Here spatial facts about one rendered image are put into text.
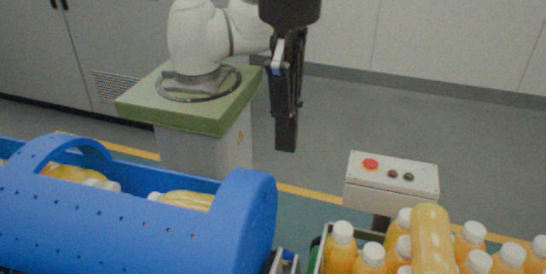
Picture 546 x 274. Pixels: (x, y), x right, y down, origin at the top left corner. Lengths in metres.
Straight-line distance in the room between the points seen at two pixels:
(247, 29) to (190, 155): 0.47
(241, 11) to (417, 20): 2.30
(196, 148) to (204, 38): 0.36
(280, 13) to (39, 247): 0.57
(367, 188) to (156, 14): 1.85
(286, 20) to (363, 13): 2.92
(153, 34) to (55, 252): 1.91
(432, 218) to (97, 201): 0.58
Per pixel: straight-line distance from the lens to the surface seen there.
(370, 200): 0.94
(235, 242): 0.62
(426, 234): 0.74
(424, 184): 0.92
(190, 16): 1.20
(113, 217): 0.70
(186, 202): 0.73
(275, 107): 0.50
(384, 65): 3.50
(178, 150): 1.37
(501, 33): 3.43
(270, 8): 0.45
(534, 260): 0.92
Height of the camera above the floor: 1.69
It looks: 34 degrees down
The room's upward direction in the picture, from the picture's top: straight up
